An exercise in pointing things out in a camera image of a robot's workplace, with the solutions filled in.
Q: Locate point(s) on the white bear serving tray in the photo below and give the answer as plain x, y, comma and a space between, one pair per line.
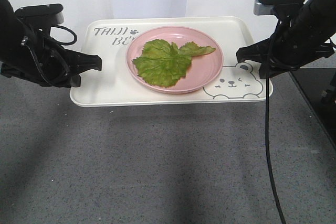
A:
115, 86

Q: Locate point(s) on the pink round plate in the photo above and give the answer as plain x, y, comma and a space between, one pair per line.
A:
203, 70

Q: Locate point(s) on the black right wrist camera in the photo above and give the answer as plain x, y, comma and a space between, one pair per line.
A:
272, 7

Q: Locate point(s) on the black glass cooktop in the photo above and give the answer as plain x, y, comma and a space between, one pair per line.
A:
317, 86

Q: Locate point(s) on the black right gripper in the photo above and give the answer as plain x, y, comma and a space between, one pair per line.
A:
291, 46

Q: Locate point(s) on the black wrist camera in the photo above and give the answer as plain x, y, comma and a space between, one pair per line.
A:
272, 7
41, 14

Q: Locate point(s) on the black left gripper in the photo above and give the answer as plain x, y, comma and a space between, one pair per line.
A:
33, 55

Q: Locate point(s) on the green lettuce leaf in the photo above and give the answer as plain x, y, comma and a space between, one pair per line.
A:
163, 64

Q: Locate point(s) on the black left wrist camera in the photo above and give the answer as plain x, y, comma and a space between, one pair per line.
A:
41, 14

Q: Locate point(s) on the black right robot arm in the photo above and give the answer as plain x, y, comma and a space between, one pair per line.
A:
317, 9

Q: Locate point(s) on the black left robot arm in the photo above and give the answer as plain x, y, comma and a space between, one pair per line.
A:
29, 52

